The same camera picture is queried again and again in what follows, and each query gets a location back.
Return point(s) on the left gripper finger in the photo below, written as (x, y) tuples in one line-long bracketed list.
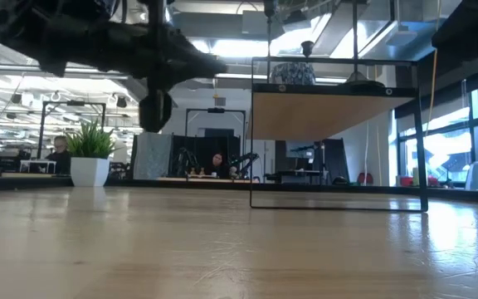
[(193, 60)]

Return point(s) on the black background robot arm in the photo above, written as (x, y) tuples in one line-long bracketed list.
[(247, 158), (185, 160)]

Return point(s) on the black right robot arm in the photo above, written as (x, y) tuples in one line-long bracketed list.
[(471, 37)]

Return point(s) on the long linear ceiling light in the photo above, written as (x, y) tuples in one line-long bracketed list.
[(243, 76)]

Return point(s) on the black ceiling spotlight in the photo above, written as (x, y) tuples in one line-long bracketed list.
[(121, 101)]

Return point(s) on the black partition screen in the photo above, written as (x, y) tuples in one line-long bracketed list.
[(334, 160), (201, 143)]

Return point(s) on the grey fabric curtain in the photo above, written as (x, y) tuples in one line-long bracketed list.
[(152, 155)]

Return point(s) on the person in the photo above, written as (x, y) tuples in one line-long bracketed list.
[(218, 164), (60, 158)]

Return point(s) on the green plant in white pot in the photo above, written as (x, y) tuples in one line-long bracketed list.
[(89, 172)]

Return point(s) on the dark background monitor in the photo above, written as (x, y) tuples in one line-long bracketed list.
[(300, 149)]

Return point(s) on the dark background table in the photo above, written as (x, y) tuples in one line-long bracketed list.
[(297, 172)]

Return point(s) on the red background chair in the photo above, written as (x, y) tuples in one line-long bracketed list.
[(364, 178)]

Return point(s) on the red container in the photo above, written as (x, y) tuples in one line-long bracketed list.
[(406, 181)]

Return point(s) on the small red item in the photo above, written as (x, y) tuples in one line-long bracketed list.
[(433, 181)]

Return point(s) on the grey wall vent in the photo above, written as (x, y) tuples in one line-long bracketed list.
[(219, 101)]

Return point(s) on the black background rig frame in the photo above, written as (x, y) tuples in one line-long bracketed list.
[(216, 110), (73, 103)]

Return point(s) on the wooden shelf black metal frame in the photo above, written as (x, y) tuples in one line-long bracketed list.
[(326, 116)]

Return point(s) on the rectangular silver ventilation duct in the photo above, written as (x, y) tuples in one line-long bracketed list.
[(409, 41)]

